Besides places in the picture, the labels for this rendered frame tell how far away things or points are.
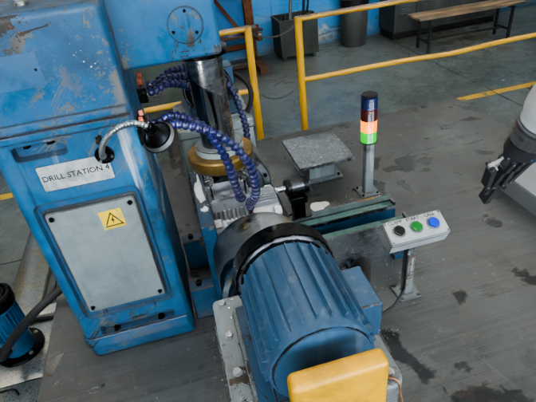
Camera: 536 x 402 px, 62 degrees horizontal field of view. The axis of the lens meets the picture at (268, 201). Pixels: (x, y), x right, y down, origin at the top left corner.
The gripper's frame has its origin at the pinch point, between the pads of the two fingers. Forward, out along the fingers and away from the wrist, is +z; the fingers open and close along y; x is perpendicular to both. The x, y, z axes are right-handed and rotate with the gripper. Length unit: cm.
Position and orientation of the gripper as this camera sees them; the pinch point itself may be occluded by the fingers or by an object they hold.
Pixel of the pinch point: (489, 191)
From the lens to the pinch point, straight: 127.1
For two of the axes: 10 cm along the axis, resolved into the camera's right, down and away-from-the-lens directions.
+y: -9.6, 2.2, -1.4
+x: 2.7, 8.1, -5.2
